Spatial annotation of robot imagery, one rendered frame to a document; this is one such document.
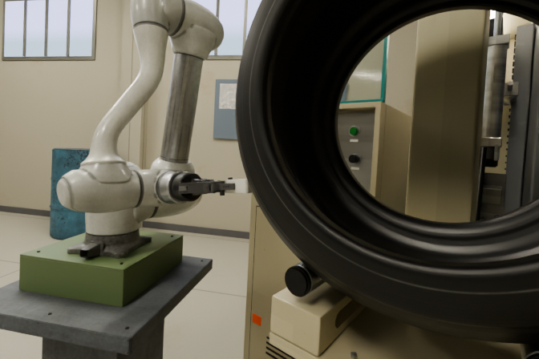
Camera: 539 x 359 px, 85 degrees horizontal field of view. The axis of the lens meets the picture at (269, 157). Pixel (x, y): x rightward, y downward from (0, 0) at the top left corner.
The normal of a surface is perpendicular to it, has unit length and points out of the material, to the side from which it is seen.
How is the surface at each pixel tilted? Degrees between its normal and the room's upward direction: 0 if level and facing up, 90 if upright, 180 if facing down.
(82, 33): 90
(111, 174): 71
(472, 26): 90
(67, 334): 90
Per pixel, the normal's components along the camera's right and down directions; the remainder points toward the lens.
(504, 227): -0.60, -0.20
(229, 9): -0.18, 0.02
